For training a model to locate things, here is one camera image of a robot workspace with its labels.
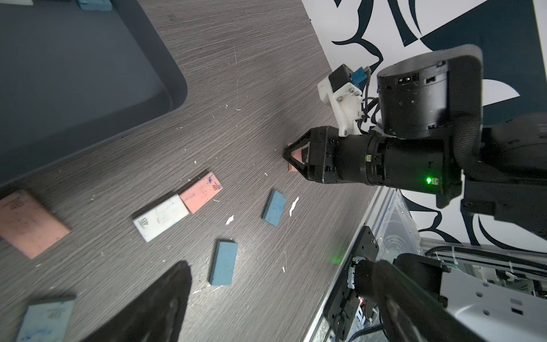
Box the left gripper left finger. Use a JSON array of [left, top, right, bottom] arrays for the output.
[[84, 261, 192, 341]]

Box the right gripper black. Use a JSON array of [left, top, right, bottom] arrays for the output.
[[283, 126, 462, 188]]

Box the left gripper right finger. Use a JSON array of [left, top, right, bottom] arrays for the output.
[[354, 259, 483, 341]]

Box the pink eraser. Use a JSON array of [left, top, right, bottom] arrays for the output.
[[287, 142, 309, 172], [179, 172, 223, 214], [1, 190, 71, 259]]

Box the dark grey storage tray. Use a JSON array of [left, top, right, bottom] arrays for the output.
[[1, 1, 187, 185]]

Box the blue eraser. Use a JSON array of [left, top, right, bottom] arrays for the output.
[[262, 190, 287, 227], [77, 0, 113, 11], [209, 241, 239, 286]]

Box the white eraser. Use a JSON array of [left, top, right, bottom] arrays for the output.
[[132, 195, 189, 242], [0, 0, 34, 6]]

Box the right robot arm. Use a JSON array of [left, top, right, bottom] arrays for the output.
[[283, 44, 546, 237]]

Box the grey-blue eraser centre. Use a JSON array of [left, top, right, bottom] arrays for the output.
[[15, 296, 76, 342]]

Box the pink eraser below tray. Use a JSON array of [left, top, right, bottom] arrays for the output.
[[1, 190, 71, 259]]

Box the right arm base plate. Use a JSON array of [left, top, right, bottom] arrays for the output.
[[323, 225, 378, 341]]

